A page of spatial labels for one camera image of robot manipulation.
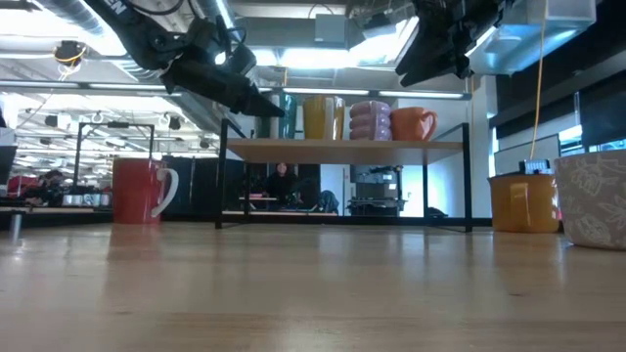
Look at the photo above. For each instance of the grey ceiling unit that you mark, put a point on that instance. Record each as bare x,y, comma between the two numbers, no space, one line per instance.
331,29

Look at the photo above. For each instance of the black table frame rails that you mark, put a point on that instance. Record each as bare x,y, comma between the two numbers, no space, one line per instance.
73,218

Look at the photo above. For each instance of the orange mug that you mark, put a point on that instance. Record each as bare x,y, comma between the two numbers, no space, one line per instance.
408,124

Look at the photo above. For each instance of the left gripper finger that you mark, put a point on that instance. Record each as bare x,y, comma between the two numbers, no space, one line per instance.
249,90
205,80

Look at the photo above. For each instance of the black frame stand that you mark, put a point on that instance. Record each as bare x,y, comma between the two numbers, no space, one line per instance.
117,125

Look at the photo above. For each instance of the amber mug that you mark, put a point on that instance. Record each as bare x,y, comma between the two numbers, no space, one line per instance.
523,205

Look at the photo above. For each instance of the grey floral mug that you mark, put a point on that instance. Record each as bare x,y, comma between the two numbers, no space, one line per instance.
594,200

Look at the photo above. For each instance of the black partition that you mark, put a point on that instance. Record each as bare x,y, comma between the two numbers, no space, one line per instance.
195,186

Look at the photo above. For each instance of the grey equipment cart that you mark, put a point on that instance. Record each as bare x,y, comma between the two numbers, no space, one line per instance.
376,188

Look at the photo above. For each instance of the distant wooden table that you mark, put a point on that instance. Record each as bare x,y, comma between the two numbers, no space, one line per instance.
293,213

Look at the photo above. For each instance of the purple ribbed mug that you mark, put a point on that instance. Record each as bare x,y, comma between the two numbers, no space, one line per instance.
369,122

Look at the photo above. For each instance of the silver ventilation duct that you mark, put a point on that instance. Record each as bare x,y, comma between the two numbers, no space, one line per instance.
195,112

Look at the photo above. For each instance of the wooden shelf black frame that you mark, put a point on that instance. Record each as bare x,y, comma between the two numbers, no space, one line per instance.
342,151

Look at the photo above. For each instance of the person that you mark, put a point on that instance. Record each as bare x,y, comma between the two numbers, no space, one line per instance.
281,188
49,183

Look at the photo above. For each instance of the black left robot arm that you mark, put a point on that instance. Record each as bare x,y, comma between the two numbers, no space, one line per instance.
142,29

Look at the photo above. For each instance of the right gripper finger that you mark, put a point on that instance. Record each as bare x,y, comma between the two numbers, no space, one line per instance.
425,61
410,49

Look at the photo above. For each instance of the black yellow ceiling reel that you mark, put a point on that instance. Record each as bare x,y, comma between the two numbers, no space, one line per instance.
68,51

